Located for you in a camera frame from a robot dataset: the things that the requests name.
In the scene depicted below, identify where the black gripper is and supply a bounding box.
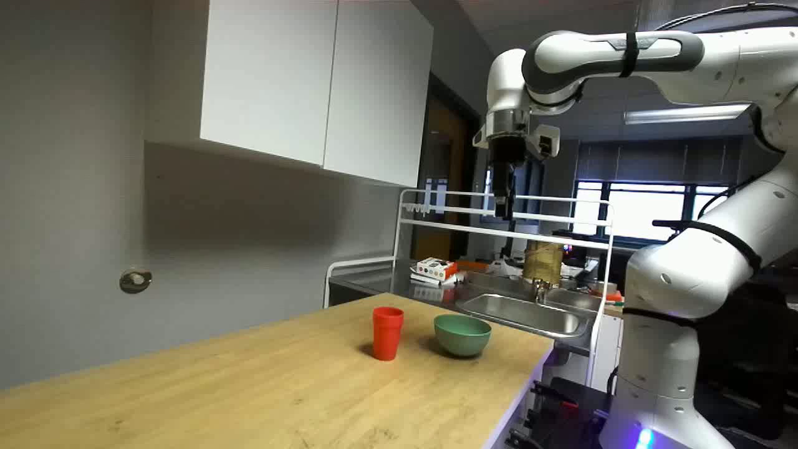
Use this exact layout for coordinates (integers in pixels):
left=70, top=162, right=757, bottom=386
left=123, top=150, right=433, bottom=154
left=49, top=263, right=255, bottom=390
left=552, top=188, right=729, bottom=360
left=489, top=135, right=530, bottom=223

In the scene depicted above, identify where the red plastic cup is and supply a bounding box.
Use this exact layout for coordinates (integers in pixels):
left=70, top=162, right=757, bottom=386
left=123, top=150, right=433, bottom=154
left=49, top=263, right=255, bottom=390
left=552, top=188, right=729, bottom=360
left=371, top=305, right=407, bottom=362

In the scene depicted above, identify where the green bowl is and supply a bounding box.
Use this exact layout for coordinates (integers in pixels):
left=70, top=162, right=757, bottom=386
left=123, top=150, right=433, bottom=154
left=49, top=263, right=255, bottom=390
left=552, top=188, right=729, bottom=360
left=431, top=311, right=493, bottom=362

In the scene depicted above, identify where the tan bottle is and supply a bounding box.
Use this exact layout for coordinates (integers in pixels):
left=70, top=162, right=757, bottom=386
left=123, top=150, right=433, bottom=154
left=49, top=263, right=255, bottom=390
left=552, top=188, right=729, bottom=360
left=522, top=241, right=567, bottom=289

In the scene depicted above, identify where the red and white box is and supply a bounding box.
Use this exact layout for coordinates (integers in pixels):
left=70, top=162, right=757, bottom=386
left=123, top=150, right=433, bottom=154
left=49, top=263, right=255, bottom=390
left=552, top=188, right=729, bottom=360
left=408, top=254, right=461, bottom=289

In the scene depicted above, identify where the stainless steel sink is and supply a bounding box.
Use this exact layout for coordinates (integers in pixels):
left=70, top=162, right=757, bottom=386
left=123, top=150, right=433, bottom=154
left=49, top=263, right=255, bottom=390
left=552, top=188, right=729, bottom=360
left=451, top=289, right=589, bottom=342

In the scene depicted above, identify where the black clamp device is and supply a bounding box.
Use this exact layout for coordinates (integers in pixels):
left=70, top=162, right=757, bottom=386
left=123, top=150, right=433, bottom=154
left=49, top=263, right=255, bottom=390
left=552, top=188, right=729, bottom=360
left=506, top=377, right=614, bottom=449

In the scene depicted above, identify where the white wire rack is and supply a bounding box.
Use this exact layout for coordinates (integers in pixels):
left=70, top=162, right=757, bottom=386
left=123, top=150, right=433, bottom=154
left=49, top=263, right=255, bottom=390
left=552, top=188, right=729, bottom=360
left=322, top=188, right=619, bottom=394

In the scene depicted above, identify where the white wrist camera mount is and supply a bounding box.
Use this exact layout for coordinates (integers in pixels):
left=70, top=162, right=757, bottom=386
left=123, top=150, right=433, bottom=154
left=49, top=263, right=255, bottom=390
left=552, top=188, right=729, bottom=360
left=525, top=122, right=563, bottom=162

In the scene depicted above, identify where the white wall cabinet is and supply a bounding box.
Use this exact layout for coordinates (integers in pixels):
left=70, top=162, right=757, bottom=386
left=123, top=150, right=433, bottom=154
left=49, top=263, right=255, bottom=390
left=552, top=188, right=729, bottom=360
left=148, top=0, right=437, bottom=189

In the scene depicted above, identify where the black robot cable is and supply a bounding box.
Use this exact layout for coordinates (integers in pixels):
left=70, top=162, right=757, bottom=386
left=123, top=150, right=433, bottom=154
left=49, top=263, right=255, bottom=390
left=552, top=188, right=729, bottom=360
left=655, top=0, right=798, bottom=33

